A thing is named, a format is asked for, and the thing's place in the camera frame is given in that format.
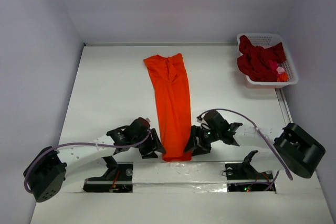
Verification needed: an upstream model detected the pink cloth in basket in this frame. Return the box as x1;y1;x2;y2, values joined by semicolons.
268;60;285;76

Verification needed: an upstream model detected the small orange cloth in basket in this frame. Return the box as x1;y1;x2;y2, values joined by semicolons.
277;72;289;82

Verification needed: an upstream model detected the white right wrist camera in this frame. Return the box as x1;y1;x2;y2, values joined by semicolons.
196;116;203;123

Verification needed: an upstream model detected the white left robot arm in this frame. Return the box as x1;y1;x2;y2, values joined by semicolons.
23;117;166;202

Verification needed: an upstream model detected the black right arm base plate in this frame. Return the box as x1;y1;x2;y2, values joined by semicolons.
222;163;276;193

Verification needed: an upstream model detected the dark red t shirt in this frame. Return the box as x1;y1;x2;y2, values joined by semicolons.
237;35;286;82

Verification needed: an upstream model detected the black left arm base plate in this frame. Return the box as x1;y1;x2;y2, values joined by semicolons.
83;163;133;193

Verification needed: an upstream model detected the white plastic basket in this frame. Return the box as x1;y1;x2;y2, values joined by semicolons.
237;33;299;89

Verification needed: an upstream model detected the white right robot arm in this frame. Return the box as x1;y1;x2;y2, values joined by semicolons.
184;109;326;180

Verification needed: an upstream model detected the metal rail right table edge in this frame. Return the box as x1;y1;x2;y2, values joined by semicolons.
275;89;293;125

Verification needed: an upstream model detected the orange t shirt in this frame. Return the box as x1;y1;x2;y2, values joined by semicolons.
144;54;192;162

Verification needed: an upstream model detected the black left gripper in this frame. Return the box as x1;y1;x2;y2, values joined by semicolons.
131;129;164;158

